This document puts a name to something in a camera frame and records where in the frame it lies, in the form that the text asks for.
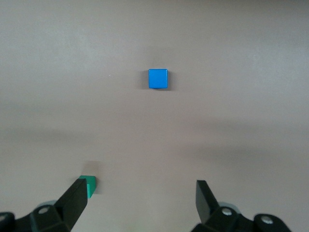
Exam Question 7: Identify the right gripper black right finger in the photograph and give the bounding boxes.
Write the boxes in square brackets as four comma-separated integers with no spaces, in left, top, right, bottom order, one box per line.
[190,179,291,232]

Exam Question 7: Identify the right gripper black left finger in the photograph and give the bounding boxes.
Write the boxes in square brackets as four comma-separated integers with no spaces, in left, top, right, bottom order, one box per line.
[0,177,88,232]

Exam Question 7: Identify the blue wooden cube block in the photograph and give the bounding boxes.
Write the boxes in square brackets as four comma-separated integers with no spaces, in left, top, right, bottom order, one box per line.
[147,68,169,90]

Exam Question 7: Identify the green wooden cube block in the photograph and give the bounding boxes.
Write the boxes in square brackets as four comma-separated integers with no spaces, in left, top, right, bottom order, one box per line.
[79,175,97,200]

